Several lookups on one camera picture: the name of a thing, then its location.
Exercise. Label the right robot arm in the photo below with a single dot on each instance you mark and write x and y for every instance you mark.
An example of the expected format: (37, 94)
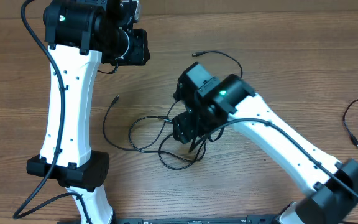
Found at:
(330, 186)

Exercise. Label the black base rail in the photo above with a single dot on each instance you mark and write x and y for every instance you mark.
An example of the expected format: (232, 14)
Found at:
(194, 221)

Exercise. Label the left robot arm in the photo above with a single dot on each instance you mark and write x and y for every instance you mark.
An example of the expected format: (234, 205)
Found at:
(79, 37)

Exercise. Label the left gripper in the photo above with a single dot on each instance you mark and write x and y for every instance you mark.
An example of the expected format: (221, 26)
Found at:
(142, 53)

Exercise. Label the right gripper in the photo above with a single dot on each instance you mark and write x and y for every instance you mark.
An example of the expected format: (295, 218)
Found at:
(187, 128)

